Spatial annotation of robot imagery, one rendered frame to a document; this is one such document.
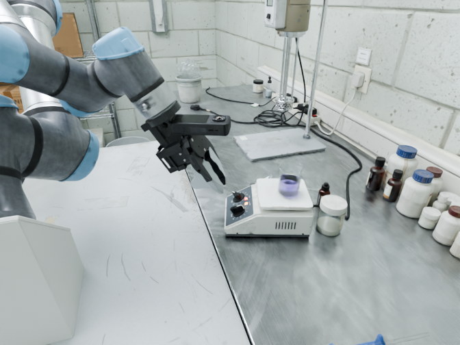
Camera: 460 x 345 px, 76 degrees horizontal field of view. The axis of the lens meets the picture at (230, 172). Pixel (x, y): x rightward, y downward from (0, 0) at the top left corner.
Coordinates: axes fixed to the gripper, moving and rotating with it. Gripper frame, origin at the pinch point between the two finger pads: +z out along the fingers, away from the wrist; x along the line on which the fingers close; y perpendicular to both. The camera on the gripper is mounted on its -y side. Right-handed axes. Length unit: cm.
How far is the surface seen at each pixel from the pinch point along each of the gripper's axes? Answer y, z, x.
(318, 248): -13.0, 21.7, 4.3
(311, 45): -25, 4, -96
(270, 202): -7.3, 8.8, 0.1
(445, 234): -38, 33, -2
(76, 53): 129, -57, -159
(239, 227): 1.0, 10.1, 3.8
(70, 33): 123, -68, -160
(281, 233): -6.6, 16.2, 2.5
